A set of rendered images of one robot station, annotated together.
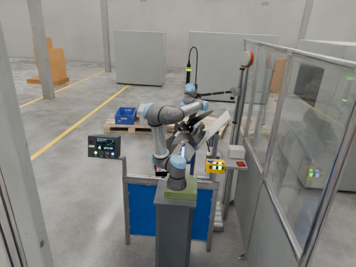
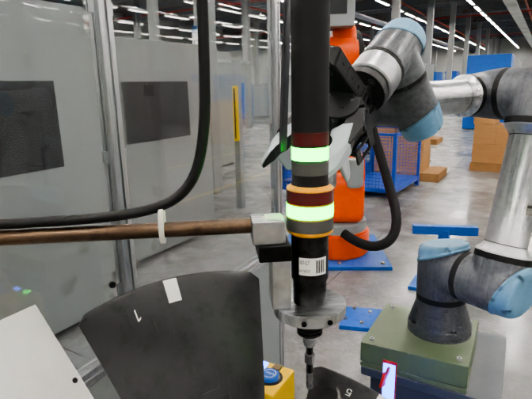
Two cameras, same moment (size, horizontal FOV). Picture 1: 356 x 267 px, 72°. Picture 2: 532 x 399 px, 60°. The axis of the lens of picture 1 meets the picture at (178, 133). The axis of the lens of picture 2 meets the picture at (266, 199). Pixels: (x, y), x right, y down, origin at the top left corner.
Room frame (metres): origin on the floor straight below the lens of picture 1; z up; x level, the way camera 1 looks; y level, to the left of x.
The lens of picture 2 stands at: (2.68, 0.08, 1.67)
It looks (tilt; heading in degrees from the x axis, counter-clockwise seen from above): 14 degrees down; 207
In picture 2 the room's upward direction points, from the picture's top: 1 degrees counter-clockwise
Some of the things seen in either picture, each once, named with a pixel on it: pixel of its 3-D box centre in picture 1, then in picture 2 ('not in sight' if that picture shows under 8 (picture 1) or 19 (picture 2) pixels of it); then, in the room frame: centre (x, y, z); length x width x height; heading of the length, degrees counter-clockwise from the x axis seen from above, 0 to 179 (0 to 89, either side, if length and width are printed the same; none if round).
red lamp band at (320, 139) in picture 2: not in sight; (309, 138); (2.29, -0.07, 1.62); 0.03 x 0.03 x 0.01
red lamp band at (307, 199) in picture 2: not in sight; (309, 194); (2.29, -0.07, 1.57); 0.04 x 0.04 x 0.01
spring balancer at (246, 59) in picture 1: (246, 59); not in sight; (2.68, -0.68, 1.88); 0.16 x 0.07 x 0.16; 32
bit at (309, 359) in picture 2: not in sight; (309, 364); (2.29, -0.07, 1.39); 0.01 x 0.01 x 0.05
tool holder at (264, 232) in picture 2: not in sight; (299, 265); (2.30, -0.08, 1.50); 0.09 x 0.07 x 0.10; 122
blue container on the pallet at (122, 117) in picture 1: (126, 115); not in sight; (5.28, 1.19, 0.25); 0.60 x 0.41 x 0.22; 3
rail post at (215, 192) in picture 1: (212, 221); not in sight; (1.92, -0.38, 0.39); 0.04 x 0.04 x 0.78; 87
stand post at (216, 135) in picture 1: (211, 178); not in sight; (2.41, -0.41, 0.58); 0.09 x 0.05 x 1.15; 177
